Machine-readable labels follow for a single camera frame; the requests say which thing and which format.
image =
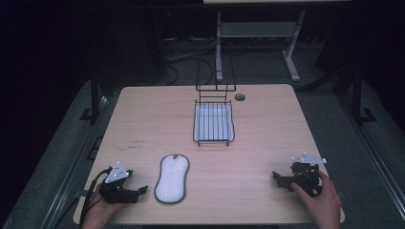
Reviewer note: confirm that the metal floor rail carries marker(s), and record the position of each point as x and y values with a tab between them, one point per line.
375	159
71	165

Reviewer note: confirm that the grey metal stand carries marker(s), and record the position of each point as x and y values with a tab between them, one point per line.
254	29

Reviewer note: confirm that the person's left hand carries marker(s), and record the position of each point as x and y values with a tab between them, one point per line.
97	213

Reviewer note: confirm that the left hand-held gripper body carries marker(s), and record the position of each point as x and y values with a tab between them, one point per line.
115	194

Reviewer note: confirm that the white plastic tray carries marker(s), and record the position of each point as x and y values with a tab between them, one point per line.
213	122

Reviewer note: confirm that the white fluffy grey-edged cloth pad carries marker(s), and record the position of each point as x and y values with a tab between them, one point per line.
172	179

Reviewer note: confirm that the person's right hand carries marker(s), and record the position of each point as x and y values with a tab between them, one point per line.
323	203

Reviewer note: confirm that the black upright post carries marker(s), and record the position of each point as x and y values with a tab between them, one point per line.
94	98
357	95

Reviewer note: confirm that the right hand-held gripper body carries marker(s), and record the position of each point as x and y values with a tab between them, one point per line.
307	178

